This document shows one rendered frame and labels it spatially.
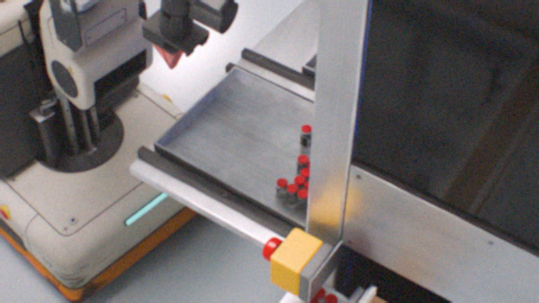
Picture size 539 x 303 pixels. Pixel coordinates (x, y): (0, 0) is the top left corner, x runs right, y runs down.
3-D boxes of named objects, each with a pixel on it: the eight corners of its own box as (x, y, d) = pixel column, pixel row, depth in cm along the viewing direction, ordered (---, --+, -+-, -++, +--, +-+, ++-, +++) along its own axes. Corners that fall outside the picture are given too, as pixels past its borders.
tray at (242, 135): (377, 148, 164) (380, 135, 161) (304, 238, 149) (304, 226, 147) (235, 78, 177) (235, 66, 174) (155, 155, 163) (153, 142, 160)
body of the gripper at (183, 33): (187, 60, 141) (189, 29, 135) (140, 32, 144) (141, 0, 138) (210, 39, 145) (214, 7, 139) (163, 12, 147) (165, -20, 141)
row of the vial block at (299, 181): (345, 149, 163) (347, 133, 160) (293, 210, 153) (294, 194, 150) (335, 145, 164) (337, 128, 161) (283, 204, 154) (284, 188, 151)
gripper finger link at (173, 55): (171, 84, 148) (173, 48, 141) (140, 65, 150) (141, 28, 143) (194, 62, 152) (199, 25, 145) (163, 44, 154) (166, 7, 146)
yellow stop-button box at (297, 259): (331, 272, 135) (334, 246, 130) (307, 304, 131) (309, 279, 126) (291, 251, 138) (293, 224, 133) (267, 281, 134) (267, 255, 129)
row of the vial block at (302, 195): (355, 154, 162) (357, 138, 159) (304, 215, 153) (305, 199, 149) (345, 149, 163) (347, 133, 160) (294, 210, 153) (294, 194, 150)
